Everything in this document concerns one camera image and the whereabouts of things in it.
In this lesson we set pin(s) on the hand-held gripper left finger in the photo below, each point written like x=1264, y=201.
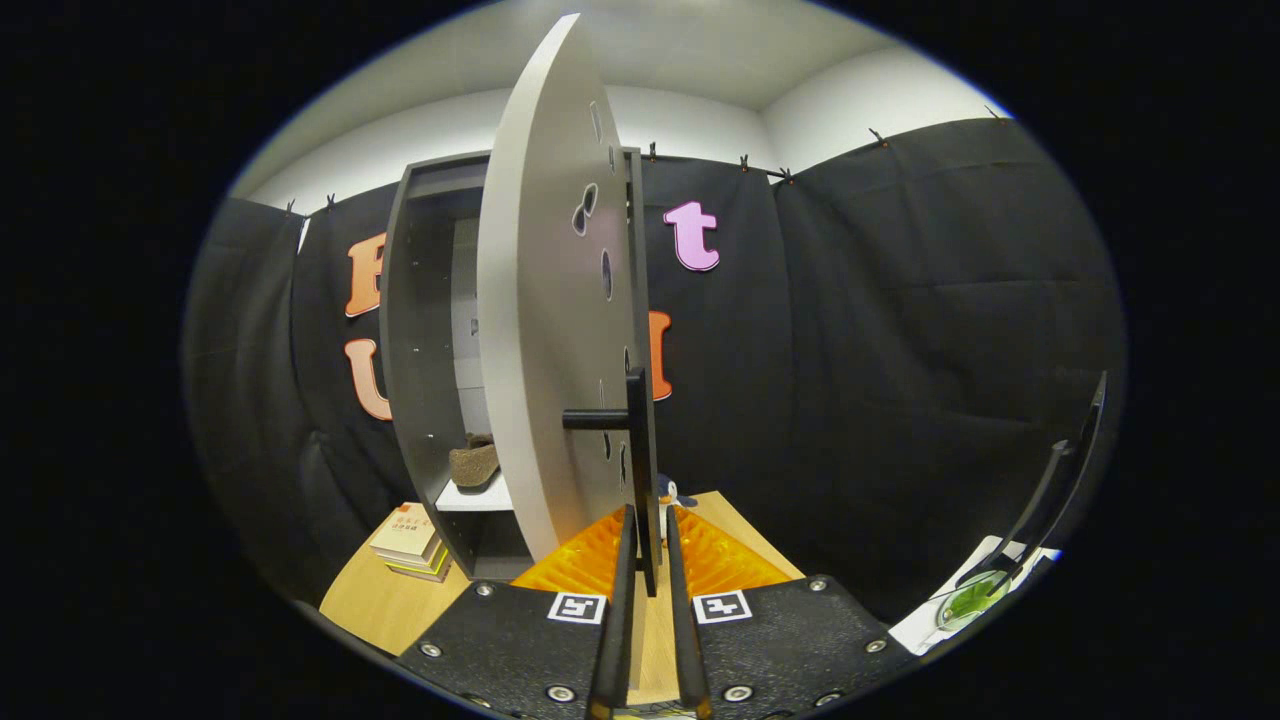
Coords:
x=618, y=640

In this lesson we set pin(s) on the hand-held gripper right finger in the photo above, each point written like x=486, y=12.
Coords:
x=688, y=650

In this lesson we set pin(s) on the brown fuzzy shoe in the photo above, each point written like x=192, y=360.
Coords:
x=473, y=465

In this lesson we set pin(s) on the dark grey shoe cabinet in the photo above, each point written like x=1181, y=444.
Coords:
x=415, y=350

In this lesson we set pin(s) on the small penguin toy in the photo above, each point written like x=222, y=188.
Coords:
x=668, y=492

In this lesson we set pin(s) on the stack of books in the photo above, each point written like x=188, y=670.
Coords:
x=405, y=535

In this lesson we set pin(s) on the green item in clear dish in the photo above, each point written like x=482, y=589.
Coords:
x=970, y=602

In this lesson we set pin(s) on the black backdrop cloth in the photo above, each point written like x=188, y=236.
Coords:
x=900, y=350

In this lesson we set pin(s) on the black folding stand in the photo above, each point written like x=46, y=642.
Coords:
x=1045, y=490

